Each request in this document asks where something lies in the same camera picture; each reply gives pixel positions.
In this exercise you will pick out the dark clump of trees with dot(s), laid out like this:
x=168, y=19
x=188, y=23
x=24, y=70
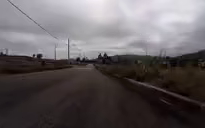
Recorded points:
x=103, y=57

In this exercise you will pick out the pale concrete kerb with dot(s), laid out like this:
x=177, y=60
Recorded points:
x=163, y=93

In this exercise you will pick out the dark grassy bank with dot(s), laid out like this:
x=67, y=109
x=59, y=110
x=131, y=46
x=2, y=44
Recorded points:
x=20, y=65

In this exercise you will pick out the tall utility pole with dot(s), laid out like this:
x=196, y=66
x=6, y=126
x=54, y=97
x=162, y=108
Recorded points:
x=68, y=50

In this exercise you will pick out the grey asphalt road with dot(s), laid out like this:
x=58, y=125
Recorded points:
x=73, y=96

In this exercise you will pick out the distant hill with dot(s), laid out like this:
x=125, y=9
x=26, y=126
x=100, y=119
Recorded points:
x=193, y=55

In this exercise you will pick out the short utility pole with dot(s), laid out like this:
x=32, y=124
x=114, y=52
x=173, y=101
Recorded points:
x=55, y=52

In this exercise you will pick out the dry grass verge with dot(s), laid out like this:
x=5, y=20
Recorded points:
x=186, y=80

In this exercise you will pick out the small distant trees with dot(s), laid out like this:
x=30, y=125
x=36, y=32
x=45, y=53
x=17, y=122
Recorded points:
x=38, y=55

